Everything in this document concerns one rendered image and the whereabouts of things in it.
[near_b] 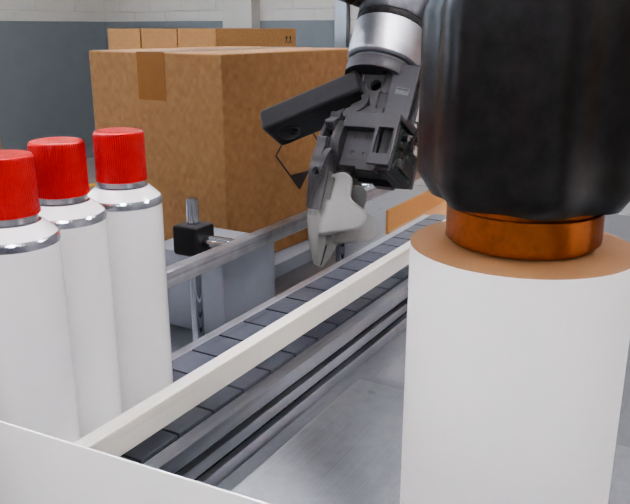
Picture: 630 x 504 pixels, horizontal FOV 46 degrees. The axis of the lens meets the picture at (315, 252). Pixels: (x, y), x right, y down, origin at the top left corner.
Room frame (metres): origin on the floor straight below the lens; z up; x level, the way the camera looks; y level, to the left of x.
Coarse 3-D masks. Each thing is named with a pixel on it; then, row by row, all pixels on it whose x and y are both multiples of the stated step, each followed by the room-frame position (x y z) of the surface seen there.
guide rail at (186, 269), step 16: (416, 176) 1.01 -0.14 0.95; (368, 192) 0.88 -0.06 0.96; (384, 192) 0.92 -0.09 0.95; (272, 224) 0.71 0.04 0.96; (288, 224) 0.72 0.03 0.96; (304, 224) 0.75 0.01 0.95; (240, 240) 0.66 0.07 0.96; (256, 240) 0.67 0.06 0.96; (272, 240) 0.70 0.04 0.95; (192, 256) 0.61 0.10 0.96; (208, 256) 0.61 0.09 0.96; (224, 256) 0.63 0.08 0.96; (240, 256) 0.65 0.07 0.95; (176, 272) 0.57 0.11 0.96; (192, 272) 0.59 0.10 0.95
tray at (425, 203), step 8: (424, 192) 1.29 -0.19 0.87; (408, 200) 1.22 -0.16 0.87; (416, 200) 1.26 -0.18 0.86; (424, 200) 1.29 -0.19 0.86; (432, 200) 1.32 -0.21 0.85; (440, 200) 1.36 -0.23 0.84; (392, 208) 1.17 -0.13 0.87; (400, 208) 1.20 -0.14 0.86; (408, 208) 1.23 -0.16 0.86; (416, 208) 1.26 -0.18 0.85; (424, 208) 1.29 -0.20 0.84; (432, 208) 1.32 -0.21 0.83; (440, 208) 1.32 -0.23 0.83; (392, 216) 1.17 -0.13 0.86; (400, 216) 1.20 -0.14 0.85; (408, 216) 1.23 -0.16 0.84; (416, 216) 1.26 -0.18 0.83; (392, 224) 1.17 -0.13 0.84; (400, 224) 1.20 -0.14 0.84
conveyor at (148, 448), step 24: (432, 216) 1.07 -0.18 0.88; (408, 240) 0.94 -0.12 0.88; (360, 264) 0.84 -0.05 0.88; (408, 264) 0.84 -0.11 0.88; (312, 288) 0.76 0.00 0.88; (384, 288) 0.76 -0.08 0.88; (264, 312) 0.68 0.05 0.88; (288, 312) 0.68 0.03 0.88; (336, 312) 0.68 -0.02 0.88; (216, 336) 0.63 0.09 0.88; (240, 336) 0.63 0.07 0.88; (312, 336) 0.63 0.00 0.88; (192, 360) 0.57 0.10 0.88; (264, 360) 0.57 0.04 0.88; (288, 360) 0.58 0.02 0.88; (240, 384) 0.53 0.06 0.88; (192, 408) 0.49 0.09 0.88; (216, 408) 0.49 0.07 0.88; (168, 432) 0.46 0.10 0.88; (120, 456) 0.43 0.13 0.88; (144, 456) 0.43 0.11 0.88
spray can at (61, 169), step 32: (64, 160) 0.43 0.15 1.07; (64, 192) 0.43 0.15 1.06; (64, 224) 0.42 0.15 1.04; (96, 224) 0.44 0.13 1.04; (64, 256) 0.42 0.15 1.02; (96, 256) 0.43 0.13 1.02; (96, 288) 0.43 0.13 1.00; (96, 320) 0.43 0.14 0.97; (96, 352) 0.43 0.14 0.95; (96, 384) 0.43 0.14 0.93; (96, 416) 0.43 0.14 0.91
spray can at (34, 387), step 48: (0, 192) 0.38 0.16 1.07; (0, 240) 0.37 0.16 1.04; (48, 240) 0.39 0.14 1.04; (0, 288) 0.37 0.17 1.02; (48, 288) 0.38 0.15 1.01; (0, 336) 0.37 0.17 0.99; (48, 336) 0.38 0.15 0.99; (0, 384) 0.37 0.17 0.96; (48, 384) 0.38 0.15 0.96; (48, 432) 0.38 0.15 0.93
